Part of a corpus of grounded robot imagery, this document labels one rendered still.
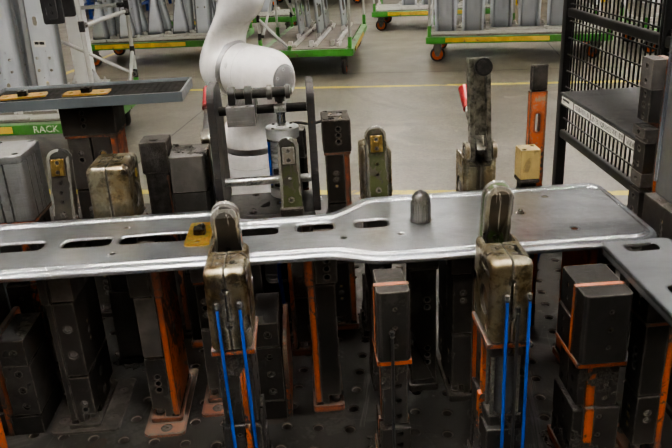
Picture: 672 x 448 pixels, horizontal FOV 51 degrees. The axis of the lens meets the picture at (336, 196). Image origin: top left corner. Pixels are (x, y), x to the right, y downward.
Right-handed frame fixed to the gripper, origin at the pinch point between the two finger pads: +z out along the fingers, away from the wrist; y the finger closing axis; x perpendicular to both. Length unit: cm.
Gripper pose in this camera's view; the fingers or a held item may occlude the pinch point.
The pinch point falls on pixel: (60, 14)
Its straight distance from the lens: 128.0
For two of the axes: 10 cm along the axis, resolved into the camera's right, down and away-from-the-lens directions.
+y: 1.5, 3.6, -9.2
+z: 0.5, 9.3, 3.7
